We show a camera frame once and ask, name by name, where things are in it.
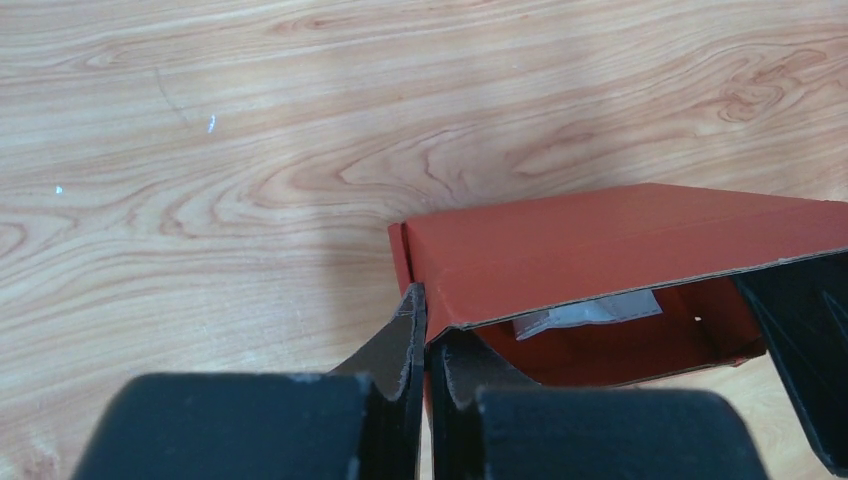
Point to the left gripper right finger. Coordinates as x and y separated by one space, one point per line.
491 421

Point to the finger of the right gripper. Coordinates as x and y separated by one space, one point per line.
801 309

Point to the red paper box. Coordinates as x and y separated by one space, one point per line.
481 267

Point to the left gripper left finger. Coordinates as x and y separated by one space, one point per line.
360 420

